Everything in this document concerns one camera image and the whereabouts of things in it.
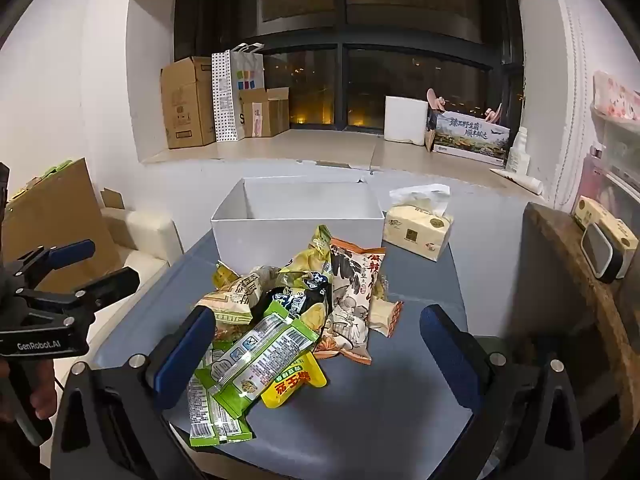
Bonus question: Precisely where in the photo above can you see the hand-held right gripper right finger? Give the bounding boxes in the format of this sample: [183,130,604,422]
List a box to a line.
[419,303,587,480]

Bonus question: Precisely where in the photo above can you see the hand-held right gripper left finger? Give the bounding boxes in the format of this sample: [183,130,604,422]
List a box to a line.
[50,304,217,480]

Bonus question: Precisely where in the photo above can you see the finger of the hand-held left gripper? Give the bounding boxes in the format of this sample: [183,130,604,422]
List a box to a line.
[10,266,141,332]
[0,239,96,292]

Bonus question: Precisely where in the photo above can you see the green strip snack packet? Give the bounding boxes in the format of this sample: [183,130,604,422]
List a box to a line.
[186,375,254,447]

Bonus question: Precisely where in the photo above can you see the beige green snack packet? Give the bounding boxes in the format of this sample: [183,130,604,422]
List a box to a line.
[194,264,282,343]

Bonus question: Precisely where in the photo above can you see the green silver snack packet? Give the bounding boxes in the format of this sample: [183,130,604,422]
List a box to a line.
[194,310,321,418]

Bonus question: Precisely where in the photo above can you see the beige orange-ended snack packet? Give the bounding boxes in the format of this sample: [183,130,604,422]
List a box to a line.
[366,296,404,337]

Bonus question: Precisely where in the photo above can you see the small yellow green snack packet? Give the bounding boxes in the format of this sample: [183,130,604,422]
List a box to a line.
[214,260,242,288]

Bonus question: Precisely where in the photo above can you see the orange white illustrated snack packet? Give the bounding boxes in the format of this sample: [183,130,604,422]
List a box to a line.
[314,236,388,366]

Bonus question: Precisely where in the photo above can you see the black yellow chip packet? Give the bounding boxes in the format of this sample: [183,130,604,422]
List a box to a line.
[250,270,333,333]

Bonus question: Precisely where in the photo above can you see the white cardboard box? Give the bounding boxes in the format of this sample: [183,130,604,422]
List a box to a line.
[210,176,386,267]

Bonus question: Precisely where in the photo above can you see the person's left hand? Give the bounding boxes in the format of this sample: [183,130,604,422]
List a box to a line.
[25,358,59,422]

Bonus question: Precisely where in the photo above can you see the flat brown cardboard sheet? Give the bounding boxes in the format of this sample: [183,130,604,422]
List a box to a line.
[0,157,123,293]

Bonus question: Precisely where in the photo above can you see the cream sofa cushion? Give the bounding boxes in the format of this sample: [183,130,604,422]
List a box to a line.
[100,206,184,267]

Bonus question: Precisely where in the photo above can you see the small cardboard piece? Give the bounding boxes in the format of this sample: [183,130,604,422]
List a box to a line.
[100,187,127,212]

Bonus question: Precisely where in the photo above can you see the beige tissue pack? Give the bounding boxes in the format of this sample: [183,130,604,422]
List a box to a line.
[381,183,455,262]

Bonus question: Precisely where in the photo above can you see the round wooden side table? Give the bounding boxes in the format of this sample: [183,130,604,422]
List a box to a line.
[510,202,640,480]

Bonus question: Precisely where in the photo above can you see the white grey small device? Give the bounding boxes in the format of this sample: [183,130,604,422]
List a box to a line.
[580,221,627,284]

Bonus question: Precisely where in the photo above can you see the large brown cardboard box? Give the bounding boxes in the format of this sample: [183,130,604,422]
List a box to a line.
[160,56,219,150]

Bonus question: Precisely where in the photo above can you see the rolled white paper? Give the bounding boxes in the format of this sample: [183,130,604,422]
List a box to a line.
[489,167,545,197]

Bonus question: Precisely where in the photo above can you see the cream device on shelf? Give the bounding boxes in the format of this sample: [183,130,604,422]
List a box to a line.
[571,195,640,261]

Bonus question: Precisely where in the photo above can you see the white plastic bottle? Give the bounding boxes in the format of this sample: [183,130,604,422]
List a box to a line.
[505,126,531,172]

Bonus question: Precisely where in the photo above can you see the landscape printed box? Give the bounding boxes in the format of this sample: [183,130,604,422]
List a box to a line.
[426,109,512,167]

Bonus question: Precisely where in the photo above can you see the white dotted paper bag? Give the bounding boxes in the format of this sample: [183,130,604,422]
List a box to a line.
[211,41,266,143]

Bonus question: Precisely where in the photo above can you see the small open cardboard box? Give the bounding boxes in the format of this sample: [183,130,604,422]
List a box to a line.
[238,87,291,139]

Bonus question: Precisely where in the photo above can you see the white foam block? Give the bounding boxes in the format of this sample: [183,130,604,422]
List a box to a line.
[383,94,430,144]

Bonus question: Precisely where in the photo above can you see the clear plastic storage drawer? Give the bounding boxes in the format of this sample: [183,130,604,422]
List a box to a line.
[580,104,640,213]

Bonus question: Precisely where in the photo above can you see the pink floral box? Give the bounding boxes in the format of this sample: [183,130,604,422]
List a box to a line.
[592,70,640,122]

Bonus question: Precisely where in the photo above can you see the dark glass window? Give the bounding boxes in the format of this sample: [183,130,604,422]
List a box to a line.
[171,0,525,136]

